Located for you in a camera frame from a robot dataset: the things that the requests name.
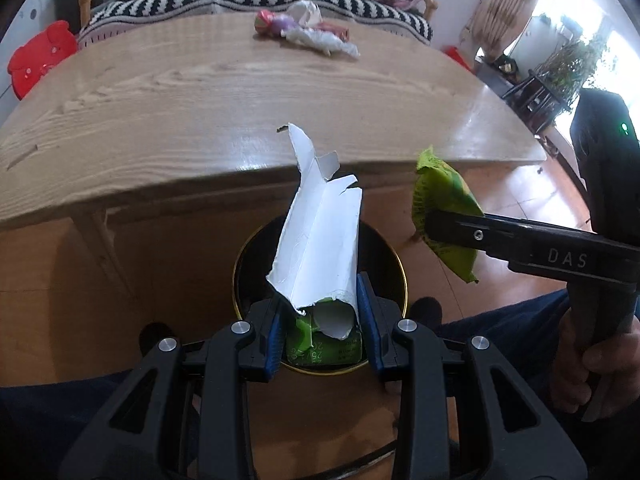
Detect green foil packet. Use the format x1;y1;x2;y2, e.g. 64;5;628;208
285;297;363;366

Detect person's black right shoe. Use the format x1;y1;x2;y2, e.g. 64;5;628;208
410;296;445;333

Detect yellow-green snack packet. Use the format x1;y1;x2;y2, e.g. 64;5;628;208
410;146;485;285

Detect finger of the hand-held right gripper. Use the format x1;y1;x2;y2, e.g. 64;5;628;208
424;209;601;265

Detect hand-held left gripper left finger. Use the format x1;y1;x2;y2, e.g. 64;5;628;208
59;300;288;480

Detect black gold-rimmed trash bin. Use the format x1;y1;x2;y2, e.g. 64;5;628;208
231;216;410;376

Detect clear plastic bag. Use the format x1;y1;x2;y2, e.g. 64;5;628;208
282;25;361;59

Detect white cabinet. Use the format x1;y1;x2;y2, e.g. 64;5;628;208
10;0;61;61

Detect potted green plants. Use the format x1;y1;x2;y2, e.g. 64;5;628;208
535;35;608;111

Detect striped beige curtain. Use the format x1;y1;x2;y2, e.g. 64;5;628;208
460;0;558;61

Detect red box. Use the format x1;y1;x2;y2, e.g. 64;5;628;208
315;21;351;41

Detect white torn cardboard box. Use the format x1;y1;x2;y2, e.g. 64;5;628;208
265;122;363;343

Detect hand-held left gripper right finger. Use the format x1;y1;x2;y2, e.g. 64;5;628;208
356;271;587;480

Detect person's right hand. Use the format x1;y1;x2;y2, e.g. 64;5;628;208
550;305;640;404

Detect person's right leg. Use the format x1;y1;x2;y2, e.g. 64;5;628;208
435;287;571;411

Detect red pig-shaped stool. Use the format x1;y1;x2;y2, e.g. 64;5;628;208
7;20;78;101

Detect black side cabinet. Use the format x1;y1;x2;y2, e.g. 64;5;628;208
55;0;106;36

